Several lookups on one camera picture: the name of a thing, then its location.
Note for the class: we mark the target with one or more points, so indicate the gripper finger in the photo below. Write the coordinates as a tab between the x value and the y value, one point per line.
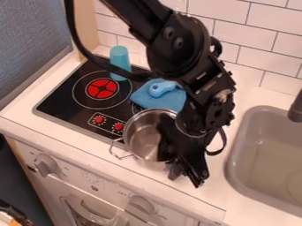
175	171
197	176

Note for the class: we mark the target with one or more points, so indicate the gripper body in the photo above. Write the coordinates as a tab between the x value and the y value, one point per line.
204	111

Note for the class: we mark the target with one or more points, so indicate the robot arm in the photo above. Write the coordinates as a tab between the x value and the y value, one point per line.
169	35

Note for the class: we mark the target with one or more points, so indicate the blue cloth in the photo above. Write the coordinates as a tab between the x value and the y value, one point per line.
173	101

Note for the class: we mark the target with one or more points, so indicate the silver pot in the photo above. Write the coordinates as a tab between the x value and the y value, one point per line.
143	135

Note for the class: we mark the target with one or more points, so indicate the blue toy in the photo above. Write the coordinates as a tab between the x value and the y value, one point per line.
161	88

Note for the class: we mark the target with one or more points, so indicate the toy sink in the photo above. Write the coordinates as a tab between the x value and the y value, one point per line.
267	153

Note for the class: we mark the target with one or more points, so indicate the blue cup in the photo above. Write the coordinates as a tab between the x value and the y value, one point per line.
120	61

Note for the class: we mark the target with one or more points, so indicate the toy stove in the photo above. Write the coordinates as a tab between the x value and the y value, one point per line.
78	103

